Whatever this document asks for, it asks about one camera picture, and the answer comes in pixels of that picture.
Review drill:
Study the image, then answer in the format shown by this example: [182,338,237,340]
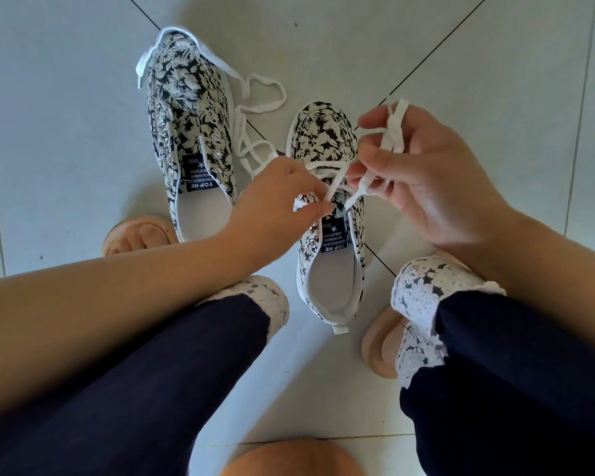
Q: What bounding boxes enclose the person's left hand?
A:
[218,155,336,273]

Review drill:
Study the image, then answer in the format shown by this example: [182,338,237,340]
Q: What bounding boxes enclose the person's right hand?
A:
[346,104,519,258]

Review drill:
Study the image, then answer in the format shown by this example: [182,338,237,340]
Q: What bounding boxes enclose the bright white shoelace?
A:
[135,26,288,179]
[295,97,411,212]

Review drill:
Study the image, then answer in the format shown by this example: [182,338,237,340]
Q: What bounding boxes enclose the floral sneaker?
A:
[144,29,240,243]
[285,101,368,335]

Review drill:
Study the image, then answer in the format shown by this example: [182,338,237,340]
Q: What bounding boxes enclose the person's right forearm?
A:
[468,210,595,358]

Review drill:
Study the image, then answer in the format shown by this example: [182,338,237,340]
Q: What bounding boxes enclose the person's left forearm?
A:
[0,232,249,427]

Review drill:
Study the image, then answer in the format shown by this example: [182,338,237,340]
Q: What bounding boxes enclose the person's right leg navy trousers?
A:
[390,256,595,476]

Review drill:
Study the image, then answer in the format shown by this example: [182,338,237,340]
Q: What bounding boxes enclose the person's leg navy trousers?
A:
[0,274,290,476]
[390,256,595,476]

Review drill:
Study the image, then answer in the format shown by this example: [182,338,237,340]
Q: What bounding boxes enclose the person's left leg navy trousers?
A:
[0,274,290,476]

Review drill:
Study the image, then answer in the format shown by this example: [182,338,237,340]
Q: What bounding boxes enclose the pink slipper with white charms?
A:
[101,216,179,257]

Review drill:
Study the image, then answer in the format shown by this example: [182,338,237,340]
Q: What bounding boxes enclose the pink slipper with green charm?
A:
[360,250,469,380]

